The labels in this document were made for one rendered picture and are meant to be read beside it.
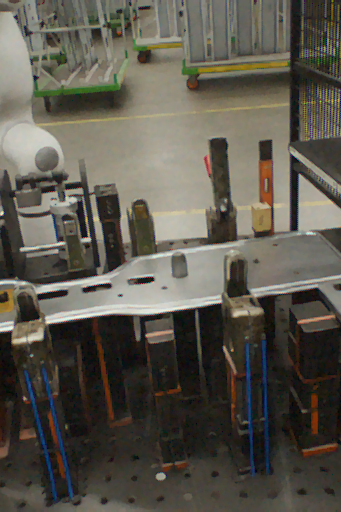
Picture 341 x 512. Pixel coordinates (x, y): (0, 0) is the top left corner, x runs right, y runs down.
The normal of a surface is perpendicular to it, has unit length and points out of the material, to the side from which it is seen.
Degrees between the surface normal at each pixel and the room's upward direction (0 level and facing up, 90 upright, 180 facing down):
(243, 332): 90
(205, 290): 0
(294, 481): 0
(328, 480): 0
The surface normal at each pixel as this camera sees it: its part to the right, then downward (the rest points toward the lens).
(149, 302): -0.09, -0.89
